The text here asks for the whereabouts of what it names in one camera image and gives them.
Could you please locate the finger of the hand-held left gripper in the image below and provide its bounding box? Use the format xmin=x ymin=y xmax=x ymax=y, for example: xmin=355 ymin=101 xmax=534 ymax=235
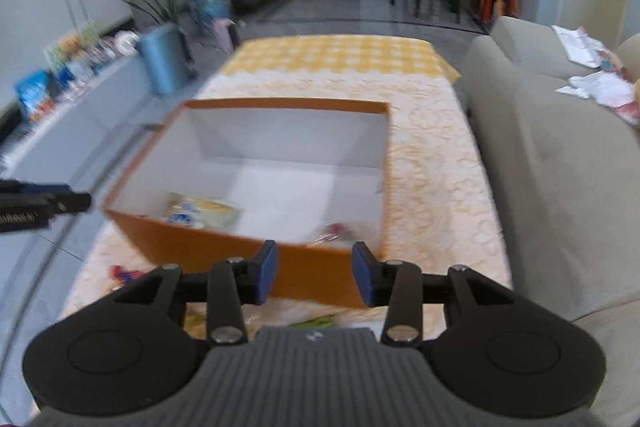
xmin=0 ymin=179 xmax=93 ymax=234

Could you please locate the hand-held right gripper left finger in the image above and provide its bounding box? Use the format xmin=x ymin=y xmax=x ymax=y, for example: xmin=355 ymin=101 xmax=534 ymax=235
xmin=114 ymin=241 xmax=278 ymax=347

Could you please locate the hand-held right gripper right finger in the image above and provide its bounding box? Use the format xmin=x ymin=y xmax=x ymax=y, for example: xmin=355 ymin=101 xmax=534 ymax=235
xmin=351 ymin=242 xmax=518 ymax=349

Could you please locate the orange cardboard box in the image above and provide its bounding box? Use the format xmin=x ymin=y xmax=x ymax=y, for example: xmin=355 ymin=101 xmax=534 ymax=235
xmin=102 ymin=98 xmax=391 ymax=310

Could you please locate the red pink snack packet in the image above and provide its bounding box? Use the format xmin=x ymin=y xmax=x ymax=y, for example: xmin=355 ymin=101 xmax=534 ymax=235
xmin=312 ymin=223 xmax=362 ymax=249

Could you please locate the green snack packet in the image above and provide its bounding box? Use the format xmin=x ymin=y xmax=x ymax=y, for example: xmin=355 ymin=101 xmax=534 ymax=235
xmin=287 ymin=315 xmax=342 ymax=331

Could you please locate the white low tv cabinet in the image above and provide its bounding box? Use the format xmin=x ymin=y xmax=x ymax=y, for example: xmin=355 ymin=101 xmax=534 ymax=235
xmin=0 ymin=49 xmax=163 ymax=190

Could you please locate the yellow white snack packet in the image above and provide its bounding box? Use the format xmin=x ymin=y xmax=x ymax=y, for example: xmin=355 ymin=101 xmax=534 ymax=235
xmin=167 ymin=193 xmax=242 ymax=230

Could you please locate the red blue snack packet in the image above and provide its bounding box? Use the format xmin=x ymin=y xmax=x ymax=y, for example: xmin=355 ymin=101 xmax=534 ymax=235
xmin=110 ymin=264 xmax=142 ymax=284

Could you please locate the blue snack bag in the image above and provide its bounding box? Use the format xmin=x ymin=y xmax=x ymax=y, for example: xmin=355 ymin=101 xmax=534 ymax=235
xmin=14 ymin=71 xmax=52 ymax=122

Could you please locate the white round toy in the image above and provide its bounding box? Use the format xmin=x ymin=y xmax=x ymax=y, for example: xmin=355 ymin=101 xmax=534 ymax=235
xmin=114 ymin=29 xmax=142 ymax=56

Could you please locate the blue grey trash can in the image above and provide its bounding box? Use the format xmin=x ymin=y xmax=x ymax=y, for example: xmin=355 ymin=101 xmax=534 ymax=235
xmin=136 ymin=24 xmax=195 ymax=98

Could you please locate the grey sofa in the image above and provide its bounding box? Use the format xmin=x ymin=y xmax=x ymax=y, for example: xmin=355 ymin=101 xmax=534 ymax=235
xmin=459 ymin=16 xmax=640 ymax=427

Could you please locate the pink plastic item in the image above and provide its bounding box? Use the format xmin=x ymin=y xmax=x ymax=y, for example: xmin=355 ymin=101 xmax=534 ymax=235
xmin=211 ymin=19 xmax=237 ymax=54

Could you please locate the large water bottle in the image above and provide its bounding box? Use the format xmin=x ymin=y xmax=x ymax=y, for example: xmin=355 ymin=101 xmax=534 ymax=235
xmin=192 ymin=0 xmax=232 ymax=32

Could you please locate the crumpled white paper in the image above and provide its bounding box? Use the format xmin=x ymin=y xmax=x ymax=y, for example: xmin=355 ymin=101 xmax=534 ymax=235
xmin=555 ymin=71 xmax=640 ymax=128

